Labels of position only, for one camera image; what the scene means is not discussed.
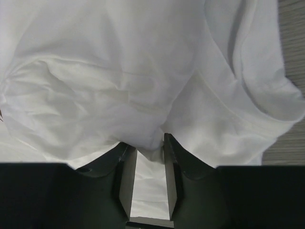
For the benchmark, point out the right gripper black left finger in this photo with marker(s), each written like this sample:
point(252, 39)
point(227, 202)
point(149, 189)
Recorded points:
point(97, 195)

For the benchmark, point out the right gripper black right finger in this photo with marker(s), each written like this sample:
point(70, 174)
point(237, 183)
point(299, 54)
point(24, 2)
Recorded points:
point(231, 197)

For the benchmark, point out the white printed t-shirt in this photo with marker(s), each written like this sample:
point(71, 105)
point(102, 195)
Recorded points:
point(77, 77)

